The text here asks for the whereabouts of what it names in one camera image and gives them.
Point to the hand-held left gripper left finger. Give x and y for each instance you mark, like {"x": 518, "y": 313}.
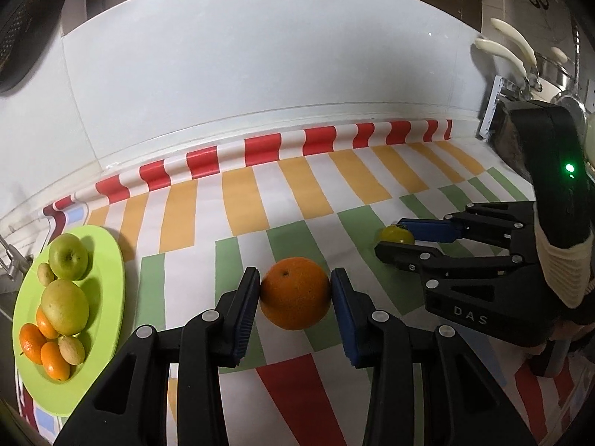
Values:
{"x": 244, "y": 316}

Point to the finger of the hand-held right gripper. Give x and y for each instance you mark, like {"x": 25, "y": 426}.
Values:
{"x": 404, "y": 253}
{"x": 432, "y": 230}

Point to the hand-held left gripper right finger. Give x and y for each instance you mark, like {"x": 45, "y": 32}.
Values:
{"x": 344, "y": 316}

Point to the large orange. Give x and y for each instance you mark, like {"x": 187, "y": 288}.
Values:
{"x": 295, "y": 295}
{"x": 31, "y": 343}

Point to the light green round plate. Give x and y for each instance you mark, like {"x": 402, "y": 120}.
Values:
{"x": 104, "y": 297}

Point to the large yellow-green apple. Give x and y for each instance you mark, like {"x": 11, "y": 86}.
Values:
{"x": 65, "y": 306}

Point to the medium orange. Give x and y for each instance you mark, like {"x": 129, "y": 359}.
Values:
{"x": 55, "y": 360}

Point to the kiwi fruit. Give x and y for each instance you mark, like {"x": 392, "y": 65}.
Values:
{"x": 45, "y": 274}

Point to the person's right forearm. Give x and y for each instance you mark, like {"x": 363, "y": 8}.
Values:
{"x": 567, "y": 269}

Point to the wide stainless steel pot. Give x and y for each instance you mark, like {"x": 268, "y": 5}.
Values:
{"x": 511, "y": 144}

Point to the colourful checkered tablecloth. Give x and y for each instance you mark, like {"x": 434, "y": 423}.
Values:
{"x": 297, "y": 186}

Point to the green apple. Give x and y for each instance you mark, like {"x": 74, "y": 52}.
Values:
{"x": 69, "y": 256}

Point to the small orange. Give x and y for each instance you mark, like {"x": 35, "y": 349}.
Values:
{"x": 45, "y": 324}

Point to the steel pot with cream knob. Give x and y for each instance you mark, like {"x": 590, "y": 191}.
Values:
{"x": 558, "y": 67}

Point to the metal faucet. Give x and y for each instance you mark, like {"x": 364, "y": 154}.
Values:
{"x": 11, "y": 260}

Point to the black mesh colander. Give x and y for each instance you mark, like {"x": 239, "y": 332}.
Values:
{"x": 32, "y": 18}

